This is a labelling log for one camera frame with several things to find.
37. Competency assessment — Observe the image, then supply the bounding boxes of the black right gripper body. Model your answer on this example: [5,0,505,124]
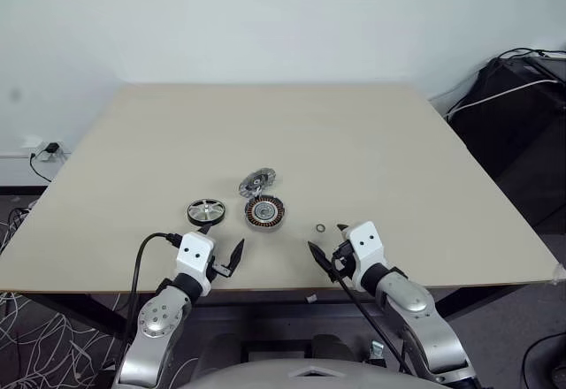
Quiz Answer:
[329,240,362,282]

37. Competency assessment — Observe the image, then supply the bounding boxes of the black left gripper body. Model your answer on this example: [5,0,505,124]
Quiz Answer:
[207,254,232,284]

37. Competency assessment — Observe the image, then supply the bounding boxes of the silver motor cover with gears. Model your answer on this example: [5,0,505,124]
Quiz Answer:
[238,166,278,199]

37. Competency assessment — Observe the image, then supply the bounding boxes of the black rimmed motor rotor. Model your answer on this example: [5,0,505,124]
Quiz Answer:
[184,200,227,225]

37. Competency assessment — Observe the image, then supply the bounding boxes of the motor stator in silver housing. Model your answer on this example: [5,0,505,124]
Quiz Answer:
[241,195,287,233]

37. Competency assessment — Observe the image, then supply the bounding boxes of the dark rounded shape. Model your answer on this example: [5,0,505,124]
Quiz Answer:
[310,333,355,362]

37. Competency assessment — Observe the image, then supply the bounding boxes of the gray robot torso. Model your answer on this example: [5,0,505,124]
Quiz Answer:
[194,357,402,389]

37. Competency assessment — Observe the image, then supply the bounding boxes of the large black case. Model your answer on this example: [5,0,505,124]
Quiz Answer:
[445,55,566,233]

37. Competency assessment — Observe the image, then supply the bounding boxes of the white power strip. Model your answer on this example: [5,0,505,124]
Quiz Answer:
[19,134,72,161]

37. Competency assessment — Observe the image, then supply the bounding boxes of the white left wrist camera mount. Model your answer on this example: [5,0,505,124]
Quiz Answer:
[175,231,218,297]

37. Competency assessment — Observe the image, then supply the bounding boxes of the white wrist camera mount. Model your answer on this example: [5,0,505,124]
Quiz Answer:
[175,231,218,297]
[343,221,393,293]

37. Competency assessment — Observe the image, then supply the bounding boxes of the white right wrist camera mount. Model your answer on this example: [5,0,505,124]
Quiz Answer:
[343,221,393,293]

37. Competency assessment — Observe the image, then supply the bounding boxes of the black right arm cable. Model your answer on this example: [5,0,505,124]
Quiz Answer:
[330,269,415,375]

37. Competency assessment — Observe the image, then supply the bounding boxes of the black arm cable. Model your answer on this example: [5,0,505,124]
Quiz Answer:
[330,269,415,375]
[126,232,183,341]

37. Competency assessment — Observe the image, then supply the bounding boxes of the dark table frame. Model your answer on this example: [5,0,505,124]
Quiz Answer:
[26,289,487,341]

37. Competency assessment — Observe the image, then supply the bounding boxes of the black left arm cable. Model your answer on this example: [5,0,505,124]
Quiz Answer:
[126,232,183,341]

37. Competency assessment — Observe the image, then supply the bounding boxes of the black adapter cable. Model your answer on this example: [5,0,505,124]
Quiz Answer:
[28,150,53,183]

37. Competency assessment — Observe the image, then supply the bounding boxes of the white cable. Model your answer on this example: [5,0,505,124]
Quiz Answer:
[444,78,559,120]

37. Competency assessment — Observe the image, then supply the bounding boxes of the black cables on case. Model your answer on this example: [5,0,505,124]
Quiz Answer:
[498,46,566,61]

